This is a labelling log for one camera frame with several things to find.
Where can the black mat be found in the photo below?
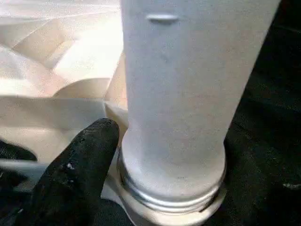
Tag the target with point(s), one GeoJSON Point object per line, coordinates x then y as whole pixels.
{"type": "Point", "coordinates": [275, 70]}

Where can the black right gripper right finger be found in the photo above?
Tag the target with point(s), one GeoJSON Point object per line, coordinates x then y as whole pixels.
{"type": "Point", "coordinates": [261, 188]}

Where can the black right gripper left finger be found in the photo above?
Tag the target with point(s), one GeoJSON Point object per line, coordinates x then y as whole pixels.
{"type": "Point", "coordinates": [70, 179]}

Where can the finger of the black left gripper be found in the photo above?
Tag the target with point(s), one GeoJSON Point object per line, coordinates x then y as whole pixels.
{"type": "Point", "coordinates": [14, 151]}

